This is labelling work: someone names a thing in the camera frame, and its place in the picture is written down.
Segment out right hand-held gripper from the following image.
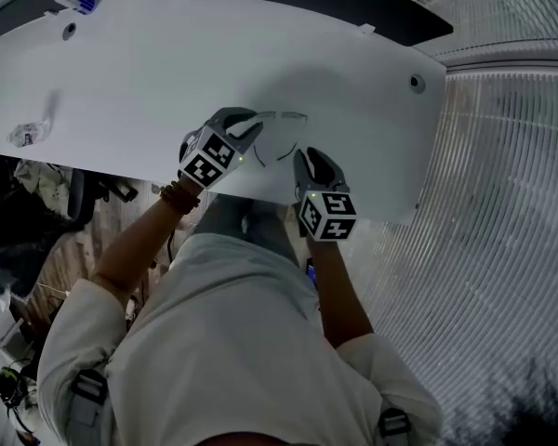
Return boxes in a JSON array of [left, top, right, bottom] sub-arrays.
[[292, 146, 359, 243]]

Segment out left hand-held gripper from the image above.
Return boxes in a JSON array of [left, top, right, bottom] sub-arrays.
[[178, 107, 265, 190]]

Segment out thin-framed clear glasses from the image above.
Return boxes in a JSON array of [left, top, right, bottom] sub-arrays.
[[252, 110, 309, 167]]

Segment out person's left forearm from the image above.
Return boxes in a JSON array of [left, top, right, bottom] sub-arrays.
[[90, 177, 202, 299]]

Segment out person's right forearm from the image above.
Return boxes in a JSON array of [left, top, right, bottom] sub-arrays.
[[303, 235, 376, 348]]

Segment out person's grey trousers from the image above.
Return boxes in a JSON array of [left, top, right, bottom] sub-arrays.
[[193, 192, 309, 269]]

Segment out blue-screened device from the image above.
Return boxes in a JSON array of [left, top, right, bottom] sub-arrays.
[[304, 257, 319, 291]]

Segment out black office chair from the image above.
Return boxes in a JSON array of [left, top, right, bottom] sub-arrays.
[[66, 168, 140, 226]]

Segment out person's white shirt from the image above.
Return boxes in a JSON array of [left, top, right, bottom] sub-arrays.
[[36, 232, 445, 446]]

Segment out crumpled clear plastic wrapper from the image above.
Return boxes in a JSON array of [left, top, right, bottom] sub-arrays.
[[6, 117, 53, 149]]

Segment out black headset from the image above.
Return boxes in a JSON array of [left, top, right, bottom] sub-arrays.
[[0, 363, 31, 409]]

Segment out brown beaded bracelet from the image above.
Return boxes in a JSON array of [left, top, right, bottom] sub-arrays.
[[158, 180, 202, 214]]

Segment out grey strap buckle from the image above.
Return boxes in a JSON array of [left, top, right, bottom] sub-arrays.
[[70, 368, 109, 407], [378, 408, 413, 441]]

